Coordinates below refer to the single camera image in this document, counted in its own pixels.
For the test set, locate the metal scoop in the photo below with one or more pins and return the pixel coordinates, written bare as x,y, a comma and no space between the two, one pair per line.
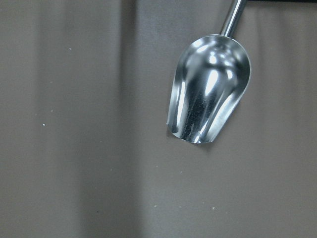
210,79

